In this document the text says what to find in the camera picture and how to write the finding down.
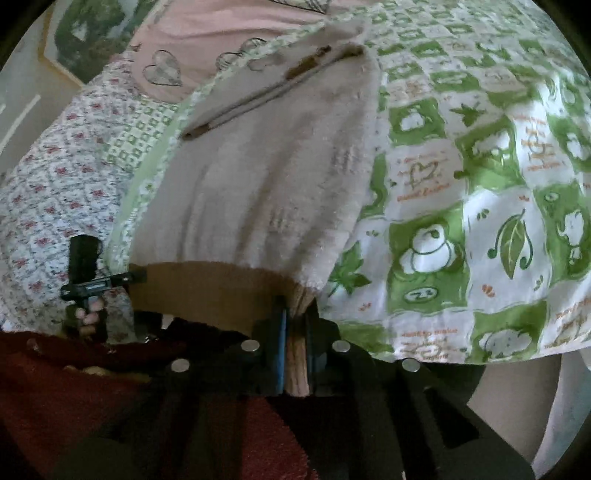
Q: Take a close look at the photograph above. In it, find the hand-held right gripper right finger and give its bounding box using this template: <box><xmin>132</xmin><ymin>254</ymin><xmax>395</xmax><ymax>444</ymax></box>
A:
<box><xmin>299</xmin><ymin>301</ymin><xmax>537</xmax><ymax>480</ymax></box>

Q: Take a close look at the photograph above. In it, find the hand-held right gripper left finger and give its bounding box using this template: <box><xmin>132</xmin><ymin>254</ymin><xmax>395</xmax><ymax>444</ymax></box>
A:
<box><xmin>60</xmin><ymin>296</ymin><xmax>289</xmax><ymax>480</ymax></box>

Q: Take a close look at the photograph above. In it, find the person's left hand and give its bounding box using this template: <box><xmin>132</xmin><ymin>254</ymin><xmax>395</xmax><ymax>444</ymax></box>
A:
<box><xmin>75</xmin><ymin>299</ymin><xmax>106</xmax><ymax>341</ymax></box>

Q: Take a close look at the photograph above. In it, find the floral patterned quilt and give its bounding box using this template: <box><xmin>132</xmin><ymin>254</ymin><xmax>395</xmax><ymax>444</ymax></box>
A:
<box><xmin>0</xmin><ymin>59</ymin><xmax>185</xmax><ymax>334</ymax></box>

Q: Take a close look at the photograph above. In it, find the person's red fleece clothing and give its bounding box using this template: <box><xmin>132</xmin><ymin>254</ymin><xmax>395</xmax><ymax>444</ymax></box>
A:
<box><xmin>0</xmin><ymin>329</ymin><xmax>320</xmax><ymax>480</ymax></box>

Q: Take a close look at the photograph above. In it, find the green printed bed sheet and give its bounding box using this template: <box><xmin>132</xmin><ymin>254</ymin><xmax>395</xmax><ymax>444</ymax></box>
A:
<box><xmin>105</xmin><ymin>0</ymin><xmax>591</xmax><ymax>366</ymax></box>

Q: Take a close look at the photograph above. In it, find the pink heart print cloth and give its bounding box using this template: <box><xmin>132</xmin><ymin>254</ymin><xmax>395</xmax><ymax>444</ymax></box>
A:
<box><xmin>124</xmin><ymin>0</ymin><xmax>370</xmax><ymax>101</ymax></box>

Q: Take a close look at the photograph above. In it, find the white plastic furniture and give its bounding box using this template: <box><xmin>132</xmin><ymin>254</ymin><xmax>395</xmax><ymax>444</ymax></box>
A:
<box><xmin>526</xmin><ymin>347</ymin><xmax>591</xmax><ymax>474</ymax></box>

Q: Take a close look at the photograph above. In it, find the framed green wall picture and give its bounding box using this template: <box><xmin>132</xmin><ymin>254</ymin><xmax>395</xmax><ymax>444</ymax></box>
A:
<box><xmin>44</xmin><ymin>0</ymin><xmax>161</xmax><ymax>88</ymax></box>

